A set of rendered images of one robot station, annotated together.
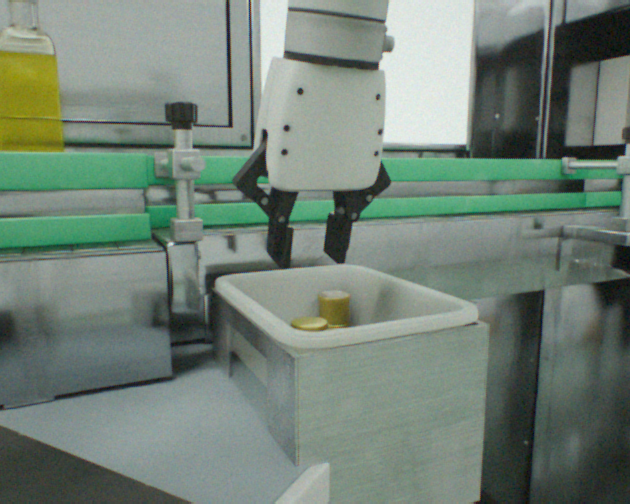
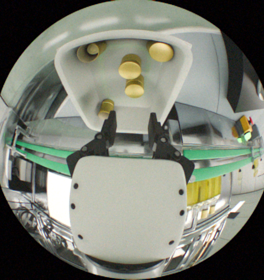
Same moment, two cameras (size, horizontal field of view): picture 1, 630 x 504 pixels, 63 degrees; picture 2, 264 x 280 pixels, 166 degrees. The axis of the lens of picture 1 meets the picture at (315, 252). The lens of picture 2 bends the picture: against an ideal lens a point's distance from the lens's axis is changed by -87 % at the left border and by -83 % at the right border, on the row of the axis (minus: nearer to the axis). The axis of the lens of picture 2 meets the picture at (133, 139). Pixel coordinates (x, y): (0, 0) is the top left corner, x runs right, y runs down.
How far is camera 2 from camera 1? 0.35 m
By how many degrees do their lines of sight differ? 29
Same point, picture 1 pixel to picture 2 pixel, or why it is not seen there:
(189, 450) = (194, 65)
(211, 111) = not seen: hidden behind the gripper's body
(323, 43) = (155, 272)
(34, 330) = (209, 125)
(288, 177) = (172, 170)
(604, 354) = (36, 107)
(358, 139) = (97, 206)
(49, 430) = (209, 97)
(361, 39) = not seen: outside the picture
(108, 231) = (195, 153)
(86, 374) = (196, 110)
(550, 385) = (48, 104)
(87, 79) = not seen: hidden behind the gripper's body
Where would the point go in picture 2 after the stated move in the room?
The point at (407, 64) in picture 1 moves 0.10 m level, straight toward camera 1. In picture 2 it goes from (63, 199) to (63, 205)
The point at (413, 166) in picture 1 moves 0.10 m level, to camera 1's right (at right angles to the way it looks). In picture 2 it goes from (60, 168) to (38, 161)
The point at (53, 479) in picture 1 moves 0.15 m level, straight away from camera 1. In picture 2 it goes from (247, 66) to (222, 107)
